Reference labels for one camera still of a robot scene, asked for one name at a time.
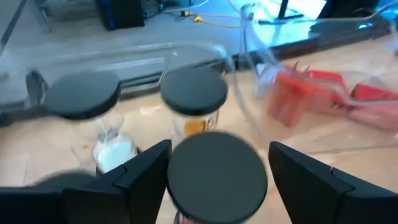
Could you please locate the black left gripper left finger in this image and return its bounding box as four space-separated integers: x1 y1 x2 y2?
63 139 173 224

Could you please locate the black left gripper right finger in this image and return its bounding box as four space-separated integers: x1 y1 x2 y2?
268 141 398 224

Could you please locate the pink sand hourglass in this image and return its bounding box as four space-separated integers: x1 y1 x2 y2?
166 131 269 224

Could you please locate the red plug adapter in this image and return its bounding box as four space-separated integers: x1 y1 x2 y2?
347 82 398 132
292 60 354 116

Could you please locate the white sand hourglass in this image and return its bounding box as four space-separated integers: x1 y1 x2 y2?
43 70 139 175

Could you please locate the orange sand hourglass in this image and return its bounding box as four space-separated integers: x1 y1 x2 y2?
159 67 229 147

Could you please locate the black computer case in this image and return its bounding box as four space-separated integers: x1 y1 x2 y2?
95 0 146 32

